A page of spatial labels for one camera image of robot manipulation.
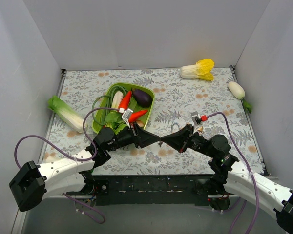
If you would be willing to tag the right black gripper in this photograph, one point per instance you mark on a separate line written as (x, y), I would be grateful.
(187, 138)

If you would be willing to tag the green bok choy toy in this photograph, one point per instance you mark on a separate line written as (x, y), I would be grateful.
(51, 159)

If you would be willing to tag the yellow napa cabbage toy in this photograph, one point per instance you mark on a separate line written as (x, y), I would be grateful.
(201, 70)

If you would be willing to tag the orange toy carrot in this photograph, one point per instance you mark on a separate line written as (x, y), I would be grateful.
(125, 102)

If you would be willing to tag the floral table mat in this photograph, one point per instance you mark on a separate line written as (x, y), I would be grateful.
(175, 100)

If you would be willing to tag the green leafy toy in basket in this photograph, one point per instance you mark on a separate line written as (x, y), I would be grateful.
(115, 122)

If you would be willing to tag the white toy radish in basket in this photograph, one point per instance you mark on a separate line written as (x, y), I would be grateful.
(117, 99)

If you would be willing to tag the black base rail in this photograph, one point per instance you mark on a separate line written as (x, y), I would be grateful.
(154, 189)

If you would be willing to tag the green plastic basket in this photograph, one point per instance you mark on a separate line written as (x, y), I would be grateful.
(127, 86)

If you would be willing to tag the green napa cabbage toy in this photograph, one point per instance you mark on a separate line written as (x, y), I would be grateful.
(67, 114)

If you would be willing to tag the white toy daikon radish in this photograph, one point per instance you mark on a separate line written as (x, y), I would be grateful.
(239, 93)

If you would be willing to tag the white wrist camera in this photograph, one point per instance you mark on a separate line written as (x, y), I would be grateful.
(196, 119)
(126, 115)

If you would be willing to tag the brown toy potato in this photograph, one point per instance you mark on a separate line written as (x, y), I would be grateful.
(140, 123)

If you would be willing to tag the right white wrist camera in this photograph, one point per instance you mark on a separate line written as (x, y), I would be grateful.
(196, 119)

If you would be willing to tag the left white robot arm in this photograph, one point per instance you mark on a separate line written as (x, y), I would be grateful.
(35, 182)

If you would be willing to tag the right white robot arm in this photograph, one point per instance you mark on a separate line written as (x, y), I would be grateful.
(232, 175)

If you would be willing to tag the purple toy eggplant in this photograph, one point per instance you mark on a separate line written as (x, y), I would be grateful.
(142, 98)

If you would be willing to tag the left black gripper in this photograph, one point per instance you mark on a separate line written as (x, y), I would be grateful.
(136, 135)

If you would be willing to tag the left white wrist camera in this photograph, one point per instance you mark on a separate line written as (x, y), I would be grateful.
(126, 115)

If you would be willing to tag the red toy chili pepper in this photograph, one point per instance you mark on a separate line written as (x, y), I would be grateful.
(136, 115)

